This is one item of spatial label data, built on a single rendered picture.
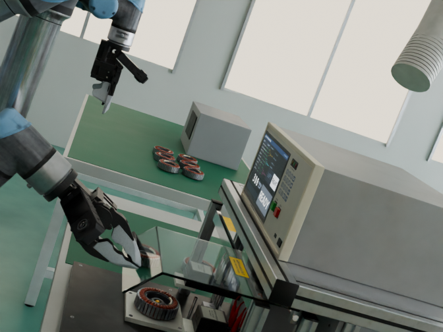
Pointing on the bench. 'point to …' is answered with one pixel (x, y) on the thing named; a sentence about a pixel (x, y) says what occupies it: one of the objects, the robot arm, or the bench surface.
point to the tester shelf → (324, 283)
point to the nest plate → (136, 317)
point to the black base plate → (111, 302)
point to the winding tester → (354, 218)
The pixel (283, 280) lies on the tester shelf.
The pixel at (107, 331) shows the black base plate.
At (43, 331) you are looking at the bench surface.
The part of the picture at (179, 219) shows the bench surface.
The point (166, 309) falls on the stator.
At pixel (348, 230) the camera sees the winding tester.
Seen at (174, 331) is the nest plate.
